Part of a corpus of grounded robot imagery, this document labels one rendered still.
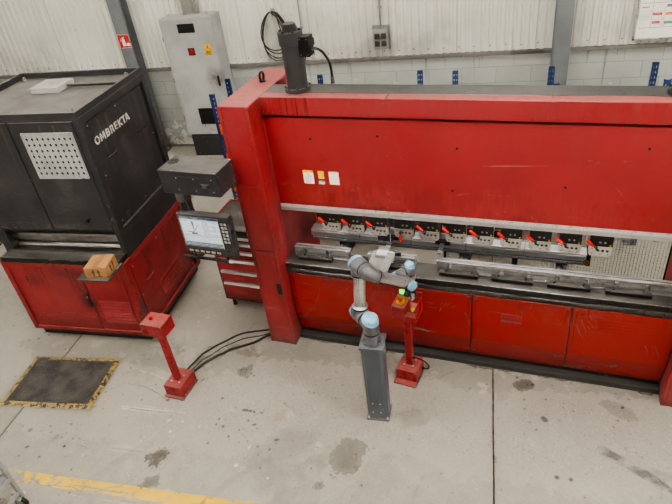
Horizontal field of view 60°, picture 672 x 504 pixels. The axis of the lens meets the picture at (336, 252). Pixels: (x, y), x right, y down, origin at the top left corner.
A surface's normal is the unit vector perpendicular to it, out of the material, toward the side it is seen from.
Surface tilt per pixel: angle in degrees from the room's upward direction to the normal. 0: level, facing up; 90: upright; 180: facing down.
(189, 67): 90
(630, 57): 90
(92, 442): 0
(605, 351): 90
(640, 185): 90
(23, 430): 0
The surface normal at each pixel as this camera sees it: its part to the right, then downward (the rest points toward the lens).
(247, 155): -0.33, 0.57
